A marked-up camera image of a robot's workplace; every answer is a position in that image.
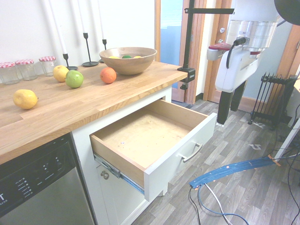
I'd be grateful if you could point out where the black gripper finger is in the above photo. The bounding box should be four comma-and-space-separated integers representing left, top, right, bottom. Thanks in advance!
216, 90, 235, 128
230, 80, 247, 112

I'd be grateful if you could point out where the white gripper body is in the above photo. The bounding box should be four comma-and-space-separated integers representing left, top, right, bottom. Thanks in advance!
215, 46, 262, 92

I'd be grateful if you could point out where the white wooden drawer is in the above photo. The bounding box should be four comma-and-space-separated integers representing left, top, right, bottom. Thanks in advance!
90, 99, 218, 202

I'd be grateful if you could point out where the black oil radiator heater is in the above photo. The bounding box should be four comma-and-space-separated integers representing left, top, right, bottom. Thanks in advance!
249, 72, 299, 131

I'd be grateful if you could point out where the wooden door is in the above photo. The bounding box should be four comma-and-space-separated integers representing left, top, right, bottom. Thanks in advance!
202, 0, 233, 103

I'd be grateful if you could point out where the black round object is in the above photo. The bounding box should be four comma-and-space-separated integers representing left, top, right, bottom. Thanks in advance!
274, 0, 300, 24

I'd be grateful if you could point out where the large wooden bowl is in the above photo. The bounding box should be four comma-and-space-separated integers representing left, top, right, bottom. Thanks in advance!
99, 46, 158, 76

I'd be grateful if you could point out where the orange fruit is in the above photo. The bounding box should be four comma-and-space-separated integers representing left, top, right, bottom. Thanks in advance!
99, 67, 117, 84

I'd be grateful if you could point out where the tall black candle holder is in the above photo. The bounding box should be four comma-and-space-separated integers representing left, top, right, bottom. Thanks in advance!
81, 32, 100, 68

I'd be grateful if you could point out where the white kitchen cabinet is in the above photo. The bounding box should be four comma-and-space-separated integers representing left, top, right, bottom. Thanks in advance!
71, 85, 174, 225

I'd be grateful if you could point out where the green apple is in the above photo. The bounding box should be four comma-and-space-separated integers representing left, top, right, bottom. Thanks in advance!
65, 69, 84, 89

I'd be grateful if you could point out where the short black candle holder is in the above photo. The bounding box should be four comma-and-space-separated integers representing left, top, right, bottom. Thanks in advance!
62, 53, 79, 71

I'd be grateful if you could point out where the yellow apple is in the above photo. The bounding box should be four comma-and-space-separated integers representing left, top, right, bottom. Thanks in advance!
52, 65, 70, 83

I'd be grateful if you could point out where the glass jar checkered lid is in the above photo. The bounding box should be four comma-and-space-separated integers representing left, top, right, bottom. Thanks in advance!
0, 61, 20, 86
15, 59, 38, 81
38, 56, 58, 77

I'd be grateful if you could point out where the stainless steel dishwasher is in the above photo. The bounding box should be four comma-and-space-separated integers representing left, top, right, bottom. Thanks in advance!
0, 132, 96, 225

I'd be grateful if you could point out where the yellow lemon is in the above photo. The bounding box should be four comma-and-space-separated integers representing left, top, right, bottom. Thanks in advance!
12, 89, 39, 110

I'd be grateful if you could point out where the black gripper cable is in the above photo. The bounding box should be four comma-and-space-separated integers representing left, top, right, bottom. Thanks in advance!
225, 37, 247, 69

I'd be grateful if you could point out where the silver drawer handle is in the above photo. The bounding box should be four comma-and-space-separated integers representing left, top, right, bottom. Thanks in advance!
177, 142, 203, 163

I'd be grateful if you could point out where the black clamp camera stand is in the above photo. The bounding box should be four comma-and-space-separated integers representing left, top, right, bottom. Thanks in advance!
177, 0, 235, 91

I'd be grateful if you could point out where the blue taped cable cover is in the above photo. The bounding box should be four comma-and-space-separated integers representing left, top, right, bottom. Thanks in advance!
189, 156, 282, 190

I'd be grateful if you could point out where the white cable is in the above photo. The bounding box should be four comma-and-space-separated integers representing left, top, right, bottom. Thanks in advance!
203, 182, 235, 225

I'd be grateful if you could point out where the blue cable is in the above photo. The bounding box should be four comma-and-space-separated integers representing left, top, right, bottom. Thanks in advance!
196, 185, 249, 225

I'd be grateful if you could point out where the black floor cable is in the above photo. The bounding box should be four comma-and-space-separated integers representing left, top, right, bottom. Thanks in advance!
188, 187, 203, 225

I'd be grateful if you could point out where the metal drawer slide rail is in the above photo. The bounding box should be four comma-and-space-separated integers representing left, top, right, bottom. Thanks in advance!
93, 153, 145, 195

